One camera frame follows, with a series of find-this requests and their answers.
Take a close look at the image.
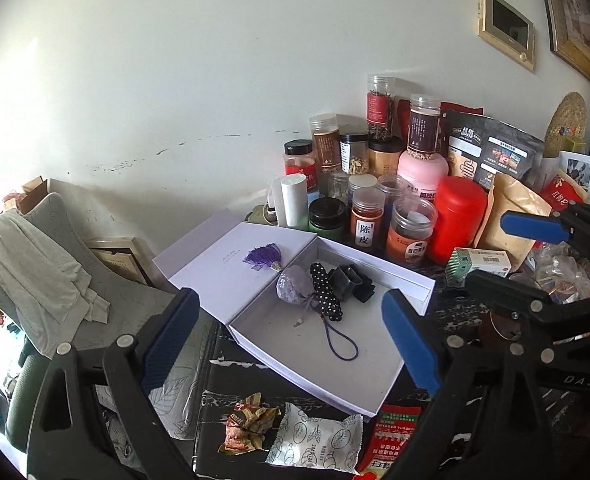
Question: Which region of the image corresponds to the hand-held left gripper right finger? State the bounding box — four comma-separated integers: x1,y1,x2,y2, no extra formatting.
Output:
381,290,570,480

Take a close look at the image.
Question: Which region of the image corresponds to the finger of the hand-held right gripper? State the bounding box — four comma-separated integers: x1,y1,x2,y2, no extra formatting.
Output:
500,202,590,257
465,270,590,346

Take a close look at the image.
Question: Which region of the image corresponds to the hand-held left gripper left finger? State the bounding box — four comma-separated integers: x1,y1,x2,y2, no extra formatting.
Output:
22,287,200,480

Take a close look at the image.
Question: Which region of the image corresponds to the white gift box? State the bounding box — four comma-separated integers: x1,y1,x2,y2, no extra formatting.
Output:
152,210,436,419

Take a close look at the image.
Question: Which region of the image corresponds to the black hair clip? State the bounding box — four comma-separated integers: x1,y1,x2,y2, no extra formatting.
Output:
327,264,376,304

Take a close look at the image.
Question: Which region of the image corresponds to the red snack packet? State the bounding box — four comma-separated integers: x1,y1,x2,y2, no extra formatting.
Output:
355,402,424,480

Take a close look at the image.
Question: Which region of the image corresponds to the black polka dot pouch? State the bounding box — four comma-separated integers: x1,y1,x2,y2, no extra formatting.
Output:
308,261,346,322

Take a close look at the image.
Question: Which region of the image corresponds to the brown cereal packet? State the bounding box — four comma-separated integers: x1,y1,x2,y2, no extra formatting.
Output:
218,392,281,454

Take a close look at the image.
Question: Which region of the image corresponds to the purple tassel sachet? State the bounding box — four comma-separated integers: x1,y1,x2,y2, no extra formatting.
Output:
243,243,361,361

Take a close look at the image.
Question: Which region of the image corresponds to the white bread-print snack packet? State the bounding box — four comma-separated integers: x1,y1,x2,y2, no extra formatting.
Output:
265,402,364,474

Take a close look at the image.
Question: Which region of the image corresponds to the kraft paper pouch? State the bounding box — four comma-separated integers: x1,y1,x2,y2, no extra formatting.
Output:
474,173,554,266

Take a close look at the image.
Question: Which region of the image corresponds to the glass cup of tea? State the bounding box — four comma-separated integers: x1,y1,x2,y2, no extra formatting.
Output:
477,305,526,349

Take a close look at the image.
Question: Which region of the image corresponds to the green white medicine box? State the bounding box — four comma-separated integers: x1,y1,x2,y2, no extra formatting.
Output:
447,247,514,284

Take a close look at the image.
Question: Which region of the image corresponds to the grey leaf-pattern chair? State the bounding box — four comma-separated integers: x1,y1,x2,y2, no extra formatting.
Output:
0,192,216,457

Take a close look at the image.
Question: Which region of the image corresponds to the clear plastic bag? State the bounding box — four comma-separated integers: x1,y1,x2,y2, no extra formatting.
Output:
534,254,590,307

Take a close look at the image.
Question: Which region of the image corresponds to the black and white photo card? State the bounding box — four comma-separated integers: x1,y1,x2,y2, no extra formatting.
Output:
558,150,590,201

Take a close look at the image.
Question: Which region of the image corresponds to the red canister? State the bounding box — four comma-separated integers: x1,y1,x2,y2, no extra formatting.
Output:
429,175,490,267

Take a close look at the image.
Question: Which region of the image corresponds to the black oat bag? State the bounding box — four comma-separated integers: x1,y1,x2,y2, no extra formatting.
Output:
444,108,546,191

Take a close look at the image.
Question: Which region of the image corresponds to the woven straw fan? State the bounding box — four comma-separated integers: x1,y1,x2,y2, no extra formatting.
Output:
544,91,588,154

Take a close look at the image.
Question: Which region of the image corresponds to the wide jar orange label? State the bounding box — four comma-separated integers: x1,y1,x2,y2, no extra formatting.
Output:
385,195,440,266

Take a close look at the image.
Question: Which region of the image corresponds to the pink canister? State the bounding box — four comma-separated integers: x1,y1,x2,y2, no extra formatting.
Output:
397,149,450,201

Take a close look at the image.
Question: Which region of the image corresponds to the orange powder jar white label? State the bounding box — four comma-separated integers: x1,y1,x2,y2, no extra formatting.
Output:
349,187,387,250

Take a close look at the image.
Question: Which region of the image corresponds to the dark red bag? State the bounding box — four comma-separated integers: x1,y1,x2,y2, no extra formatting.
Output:
397,98,485,141

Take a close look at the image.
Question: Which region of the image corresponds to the small olive green object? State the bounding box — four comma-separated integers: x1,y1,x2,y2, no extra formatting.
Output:
247,203,278,224

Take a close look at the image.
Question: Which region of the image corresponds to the light grey garment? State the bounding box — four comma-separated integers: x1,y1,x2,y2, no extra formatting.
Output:
0,209,112,360

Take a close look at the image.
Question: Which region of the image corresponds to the small clear jar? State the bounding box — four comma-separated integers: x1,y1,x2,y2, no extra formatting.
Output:
377,173,408,201
347,174,379,196
328,170,351,206

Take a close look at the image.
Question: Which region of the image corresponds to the tall jar of beans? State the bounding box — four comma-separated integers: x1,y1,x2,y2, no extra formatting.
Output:
407,93,442,159

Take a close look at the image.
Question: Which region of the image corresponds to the dark green jar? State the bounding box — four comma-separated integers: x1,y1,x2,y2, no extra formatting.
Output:
308,197,347,241

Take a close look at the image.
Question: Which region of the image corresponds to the black lid tan jar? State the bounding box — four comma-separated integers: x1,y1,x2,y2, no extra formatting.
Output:
368,135,406,177

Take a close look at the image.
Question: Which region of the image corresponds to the dark green armchair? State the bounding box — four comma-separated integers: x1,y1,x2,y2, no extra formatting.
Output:
5,354,62,452

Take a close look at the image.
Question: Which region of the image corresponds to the white paper roll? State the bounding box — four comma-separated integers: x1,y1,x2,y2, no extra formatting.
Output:
270,173,310,231

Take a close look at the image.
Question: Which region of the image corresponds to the black lid dried slices jar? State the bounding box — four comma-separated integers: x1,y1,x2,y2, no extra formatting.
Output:
338,133,371,176

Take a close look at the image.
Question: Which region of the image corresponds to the cardboard box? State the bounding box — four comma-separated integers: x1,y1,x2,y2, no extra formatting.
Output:
19,175,51,214

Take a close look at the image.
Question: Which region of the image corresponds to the tall jar of dried flowers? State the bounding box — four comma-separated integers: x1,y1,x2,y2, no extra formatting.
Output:
366,74,397,140

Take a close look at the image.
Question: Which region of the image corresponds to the black lid red spice jar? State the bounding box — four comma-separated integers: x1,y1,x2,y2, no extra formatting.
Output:
283,138,320,194

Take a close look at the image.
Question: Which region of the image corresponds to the brown label clear jar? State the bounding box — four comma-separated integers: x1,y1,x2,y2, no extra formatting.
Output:
308,113,344,174

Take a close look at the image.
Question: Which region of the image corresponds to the wooden picture frame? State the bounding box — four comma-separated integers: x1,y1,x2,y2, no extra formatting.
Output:
84,235,156,289

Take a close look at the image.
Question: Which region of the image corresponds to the beige wall intercom panel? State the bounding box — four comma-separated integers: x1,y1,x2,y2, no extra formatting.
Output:
477,0,537,72

